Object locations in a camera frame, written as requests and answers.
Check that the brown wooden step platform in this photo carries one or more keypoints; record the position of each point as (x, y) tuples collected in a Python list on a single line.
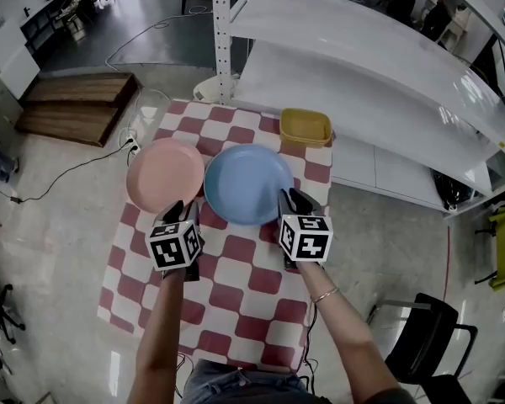
[(76, 107)]

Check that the white round bucket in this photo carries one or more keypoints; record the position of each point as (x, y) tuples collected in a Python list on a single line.
[(208, 88)]

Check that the pink round plate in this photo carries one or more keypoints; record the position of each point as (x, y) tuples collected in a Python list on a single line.
[(164, 174)]

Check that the white metal shelf rack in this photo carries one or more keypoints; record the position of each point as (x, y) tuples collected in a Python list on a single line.
[(353, 70)]

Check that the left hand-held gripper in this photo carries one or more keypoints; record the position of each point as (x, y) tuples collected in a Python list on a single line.
[(172, 246)]

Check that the black shelf unit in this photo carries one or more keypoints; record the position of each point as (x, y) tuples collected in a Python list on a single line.
[(42, 25)]

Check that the black metal chair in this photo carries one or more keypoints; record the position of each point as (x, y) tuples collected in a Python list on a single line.
[(429, 343)]

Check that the red white checkered tablecloth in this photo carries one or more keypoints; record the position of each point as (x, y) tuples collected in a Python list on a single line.
[(240, 293)]

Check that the white power strip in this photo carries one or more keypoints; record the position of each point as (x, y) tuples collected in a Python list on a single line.
[(131, 142)]

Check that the person's right forearm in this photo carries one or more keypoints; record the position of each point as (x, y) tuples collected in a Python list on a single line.
[(345, 331)]

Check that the person's blue jeans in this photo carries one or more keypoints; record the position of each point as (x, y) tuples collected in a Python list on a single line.
[(240, 385)]

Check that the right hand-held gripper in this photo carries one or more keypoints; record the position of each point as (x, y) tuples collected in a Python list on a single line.
[(305, 238)]

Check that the person's left forearm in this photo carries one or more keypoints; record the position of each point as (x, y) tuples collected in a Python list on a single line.
[(160, 335)]

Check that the yellow square plate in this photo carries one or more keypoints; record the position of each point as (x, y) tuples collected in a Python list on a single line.
[(305, 125)]

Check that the black bag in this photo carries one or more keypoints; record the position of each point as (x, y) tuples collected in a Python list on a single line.
[(451, 189)]

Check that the blue round plate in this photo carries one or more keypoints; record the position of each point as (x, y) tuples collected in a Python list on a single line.
[(246, 182)]

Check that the white cabinet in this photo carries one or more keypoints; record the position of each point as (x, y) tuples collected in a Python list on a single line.
[(10, 57)]

